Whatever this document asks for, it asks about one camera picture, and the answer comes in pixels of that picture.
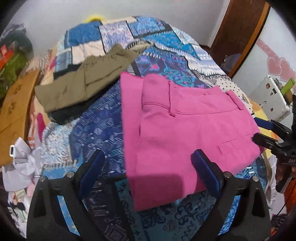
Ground white crumpled paper bag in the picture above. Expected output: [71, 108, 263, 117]
[1, 138, 41, 192]

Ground brown cardboard box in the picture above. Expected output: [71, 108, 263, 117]
[0, 69, 40, 166]

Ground yellow fuzzy object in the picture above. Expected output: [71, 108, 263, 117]
[84, 14, 105, 23]

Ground brown wooden door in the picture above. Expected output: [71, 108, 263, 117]
[202, 1, 270, 78]

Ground grey neck pillow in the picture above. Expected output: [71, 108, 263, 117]
[1, 30, 33, 53]

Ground orange box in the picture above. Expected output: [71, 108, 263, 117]
[0, 45, 14, 70]

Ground pink pants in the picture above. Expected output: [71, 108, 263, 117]
[120, 72, 262, 211]

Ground green patterned bag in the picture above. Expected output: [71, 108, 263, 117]
[1, 52, 27, 99]

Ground pink heart wall decoration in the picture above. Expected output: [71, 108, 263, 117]
[256, 38, 295, 82]

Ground olive green folded pants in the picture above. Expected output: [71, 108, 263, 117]
[35, 44, 139, 113]

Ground blue patchwork bedspread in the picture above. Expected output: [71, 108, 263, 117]
[28, 15, 269, 241]

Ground white sewing machine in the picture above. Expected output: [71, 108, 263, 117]
[249, 75, 291, 122]

